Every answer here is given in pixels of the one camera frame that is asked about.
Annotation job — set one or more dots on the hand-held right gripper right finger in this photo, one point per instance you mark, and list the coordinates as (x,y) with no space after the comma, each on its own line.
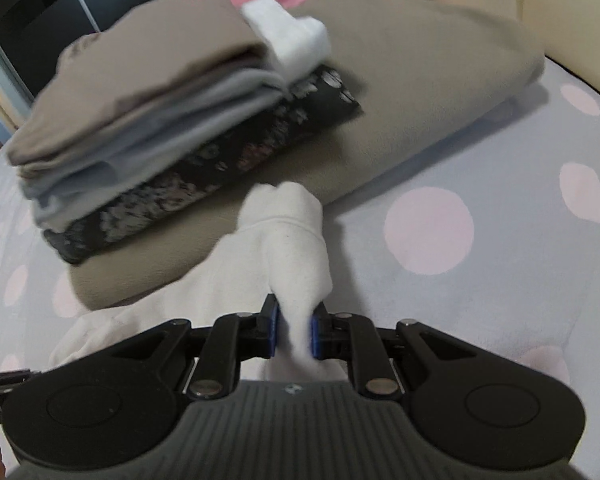
(316,332)

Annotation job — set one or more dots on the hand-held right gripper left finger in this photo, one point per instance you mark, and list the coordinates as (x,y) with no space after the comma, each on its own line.
(274,327)

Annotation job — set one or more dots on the cream sweater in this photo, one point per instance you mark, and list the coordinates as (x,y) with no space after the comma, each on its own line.
(290,240)

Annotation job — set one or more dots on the grey pink-dotted bed sheet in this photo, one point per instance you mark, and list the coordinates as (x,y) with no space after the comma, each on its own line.
(480,310)

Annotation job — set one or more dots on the black patterned folded garment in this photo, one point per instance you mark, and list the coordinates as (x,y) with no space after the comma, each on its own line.
(205,175)

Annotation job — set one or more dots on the light grey folded garment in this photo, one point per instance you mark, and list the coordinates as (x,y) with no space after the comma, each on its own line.
(145,145)

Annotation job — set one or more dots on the large khaki folded garment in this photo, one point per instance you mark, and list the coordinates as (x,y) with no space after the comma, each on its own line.
(420,90)

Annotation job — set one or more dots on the white fluffy folded cloth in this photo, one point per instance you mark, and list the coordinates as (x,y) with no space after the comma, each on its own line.
(290,40)

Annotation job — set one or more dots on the taupe folded garment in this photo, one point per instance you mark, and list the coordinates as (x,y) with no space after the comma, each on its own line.
(145,60)

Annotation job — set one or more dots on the dark wardrobe door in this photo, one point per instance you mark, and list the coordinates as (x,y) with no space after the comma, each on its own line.
(35,15)

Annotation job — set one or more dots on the cream headboard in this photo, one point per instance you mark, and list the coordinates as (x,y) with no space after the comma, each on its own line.
(570,5)

